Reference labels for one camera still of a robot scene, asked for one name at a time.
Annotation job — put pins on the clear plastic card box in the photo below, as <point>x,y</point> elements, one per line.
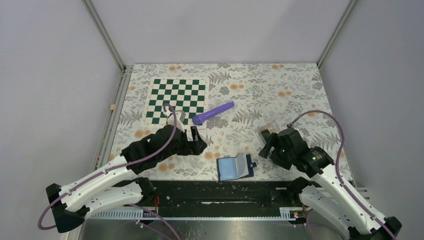
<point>263,133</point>

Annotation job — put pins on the floral tablecloth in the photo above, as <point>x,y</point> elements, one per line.
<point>262,93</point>

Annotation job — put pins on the green white chessboard mat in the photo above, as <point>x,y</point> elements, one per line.
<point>183,94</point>

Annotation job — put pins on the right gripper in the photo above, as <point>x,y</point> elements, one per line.
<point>273,140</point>

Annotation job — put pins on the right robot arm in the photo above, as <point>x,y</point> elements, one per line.
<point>326,191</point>

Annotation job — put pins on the blue leather card holder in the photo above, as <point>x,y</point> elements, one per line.
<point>235,168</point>

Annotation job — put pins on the purple cylindrical tube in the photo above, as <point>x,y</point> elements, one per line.
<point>199,119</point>

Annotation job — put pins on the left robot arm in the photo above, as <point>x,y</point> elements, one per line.
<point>119,181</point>

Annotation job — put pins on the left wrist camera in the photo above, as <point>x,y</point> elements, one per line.
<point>180,116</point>

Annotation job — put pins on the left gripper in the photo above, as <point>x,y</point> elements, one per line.
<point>194,147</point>

